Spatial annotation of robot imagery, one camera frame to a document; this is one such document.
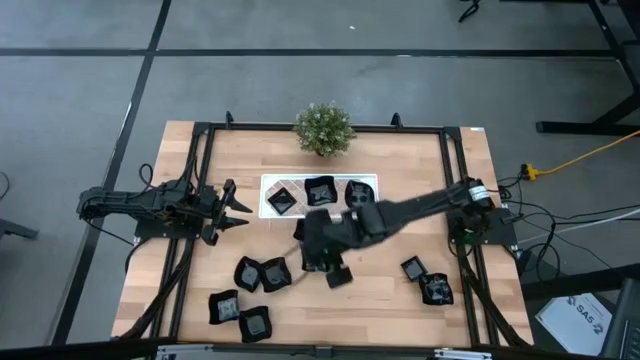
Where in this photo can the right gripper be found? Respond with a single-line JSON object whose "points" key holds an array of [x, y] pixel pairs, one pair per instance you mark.
{"points": [[337, 240]]}

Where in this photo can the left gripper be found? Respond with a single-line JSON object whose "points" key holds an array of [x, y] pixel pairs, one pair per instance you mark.
{"points": [[210, 207]]}

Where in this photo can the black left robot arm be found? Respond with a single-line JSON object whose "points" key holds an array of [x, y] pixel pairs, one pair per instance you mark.
{"points": [[125, 202]]}

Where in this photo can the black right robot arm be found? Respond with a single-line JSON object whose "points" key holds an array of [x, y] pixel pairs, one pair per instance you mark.
{"points": [[425, 205]]}

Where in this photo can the artificial green potted plant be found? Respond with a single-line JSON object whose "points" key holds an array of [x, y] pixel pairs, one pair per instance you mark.
{"points": [[324, 129]]}

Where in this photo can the black chair leg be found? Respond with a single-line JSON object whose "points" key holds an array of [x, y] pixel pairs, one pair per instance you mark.
{"points": [[15, 229]]}

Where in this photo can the dark grey desk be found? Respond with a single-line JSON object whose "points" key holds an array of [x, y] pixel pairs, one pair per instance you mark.
{"points": [[550, 292]]}

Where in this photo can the white printed paper sheet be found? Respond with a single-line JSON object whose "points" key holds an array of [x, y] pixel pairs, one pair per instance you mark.
{"points": [[575, 325]]}

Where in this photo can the dark grey laptop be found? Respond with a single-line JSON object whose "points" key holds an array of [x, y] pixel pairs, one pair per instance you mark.
{"points": [[625, 325]]}

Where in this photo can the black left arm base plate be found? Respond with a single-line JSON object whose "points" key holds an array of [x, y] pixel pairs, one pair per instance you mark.
{"points": [[150, 231]]}

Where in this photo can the black aluminium table frame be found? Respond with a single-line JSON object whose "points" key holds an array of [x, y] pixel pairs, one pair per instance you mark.
{"points": [[240, 128]]}

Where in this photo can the small black depth camera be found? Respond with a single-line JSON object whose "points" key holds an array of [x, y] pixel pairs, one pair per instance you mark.
{"points": [[324, 352]]}

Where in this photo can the silver metal bracket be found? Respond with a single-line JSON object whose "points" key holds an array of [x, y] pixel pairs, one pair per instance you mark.
{"points": [[182, 350], [462, 354]]}

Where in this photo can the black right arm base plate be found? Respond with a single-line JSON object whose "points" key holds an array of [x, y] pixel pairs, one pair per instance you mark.
{"points": [[502, 235]]}

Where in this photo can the black horizontal frame beam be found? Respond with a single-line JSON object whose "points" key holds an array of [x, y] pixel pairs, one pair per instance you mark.
{"points": [[100, 350]]}

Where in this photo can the black desk leg frame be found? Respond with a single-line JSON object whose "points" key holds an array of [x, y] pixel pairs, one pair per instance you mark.
{"points": [[575, 128]]}

